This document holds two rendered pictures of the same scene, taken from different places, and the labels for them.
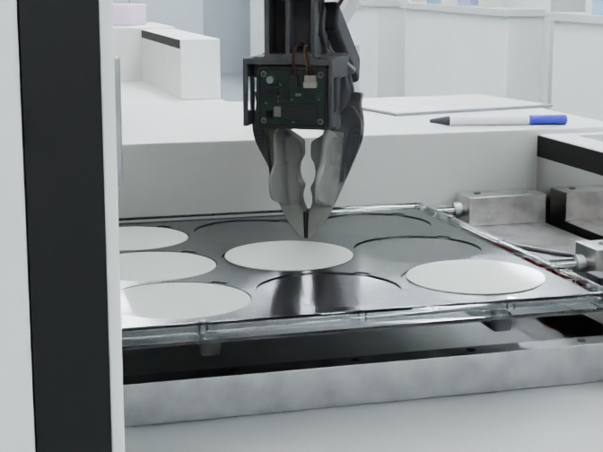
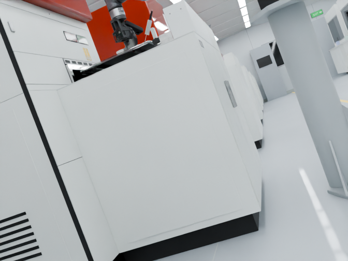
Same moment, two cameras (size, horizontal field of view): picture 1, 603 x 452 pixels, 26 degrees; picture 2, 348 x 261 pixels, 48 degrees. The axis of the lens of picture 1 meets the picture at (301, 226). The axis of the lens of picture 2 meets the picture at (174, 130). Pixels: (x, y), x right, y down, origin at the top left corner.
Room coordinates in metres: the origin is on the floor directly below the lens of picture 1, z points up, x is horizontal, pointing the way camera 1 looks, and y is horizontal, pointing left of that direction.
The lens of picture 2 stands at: (-0.68, -1.08, 0.52)
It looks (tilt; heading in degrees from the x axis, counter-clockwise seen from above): 1 degrees down; 30
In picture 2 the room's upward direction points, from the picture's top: 21 degrees counter-clockwise
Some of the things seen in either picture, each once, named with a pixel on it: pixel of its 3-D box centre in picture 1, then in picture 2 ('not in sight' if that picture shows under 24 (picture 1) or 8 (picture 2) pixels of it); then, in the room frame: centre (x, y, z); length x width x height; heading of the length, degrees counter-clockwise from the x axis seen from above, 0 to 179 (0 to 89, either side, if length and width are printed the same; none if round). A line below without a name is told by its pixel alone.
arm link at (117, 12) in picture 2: not in sight; (118, 14); (1.04, 0.00, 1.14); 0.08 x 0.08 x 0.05
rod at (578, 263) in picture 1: (560, 264); not in sight; (0.99, -0.20, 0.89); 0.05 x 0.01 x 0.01; 106
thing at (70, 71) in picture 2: not in sight; (90, 75); (0.92, 0.21, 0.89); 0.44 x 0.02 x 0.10; 16
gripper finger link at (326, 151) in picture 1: (320, 186); (132, 47); (1.04, -0.02, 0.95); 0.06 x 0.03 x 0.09; 167
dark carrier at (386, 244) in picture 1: (287, 260); (127, 59); (0.99, 0.01, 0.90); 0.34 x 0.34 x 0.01; 16
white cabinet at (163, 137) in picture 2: not in sight; (183, 141); (1.10, -0.07, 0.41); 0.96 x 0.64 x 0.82; 16
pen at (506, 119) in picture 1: (498, 120); not in sight; (1.31, -0.20, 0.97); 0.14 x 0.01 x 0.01; 95
